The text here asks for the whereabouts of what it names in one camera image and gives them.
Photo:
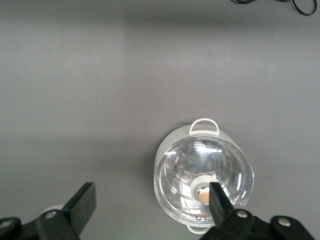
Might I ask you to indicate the large glass pot lid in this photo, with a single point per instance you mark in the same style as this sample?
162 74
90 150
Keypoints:
180 175

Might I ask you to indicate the pale grey-green stockpot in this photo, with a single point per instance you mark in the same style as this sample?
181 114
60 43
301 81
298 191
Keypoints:
170 140

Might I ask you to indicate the dark grey table mat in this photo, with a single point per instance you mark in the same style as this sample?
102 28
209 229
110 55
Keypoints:
75 75

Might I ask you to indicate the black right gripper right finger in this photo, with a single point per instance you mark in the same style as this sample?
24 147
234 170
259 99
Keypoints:
220 207

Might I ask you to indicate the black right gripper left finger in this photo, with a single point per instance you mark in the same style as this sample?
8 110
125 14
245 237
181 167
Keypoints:
80 205

